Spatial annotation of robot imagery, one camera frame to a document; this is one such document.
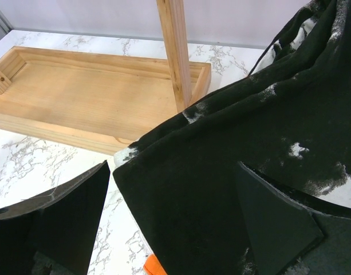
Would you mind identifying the orange white-speckled trousers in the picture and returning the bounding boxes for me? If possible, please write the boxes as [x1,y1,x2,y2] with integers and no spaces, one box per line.
[143,254,167,275]

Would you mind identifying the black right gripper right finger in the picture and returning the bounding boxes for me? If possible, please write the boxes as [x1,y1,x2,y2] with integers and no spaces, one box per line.
[235,162,351,274]

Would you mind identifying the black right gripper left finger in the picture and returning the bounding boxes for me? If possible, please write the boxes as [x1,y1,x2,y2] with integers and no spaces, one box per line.
[0,162,111,274]

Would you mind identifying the wooden clothes rack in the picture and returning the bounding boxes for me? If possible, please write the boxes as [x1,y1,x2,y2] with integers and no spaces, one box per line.
[0,1,211,155]

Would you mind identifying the black white-speckled trousers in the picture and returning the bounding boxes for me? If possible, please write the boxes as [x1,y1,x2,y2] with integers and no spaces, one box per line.
[113,1,351,274]

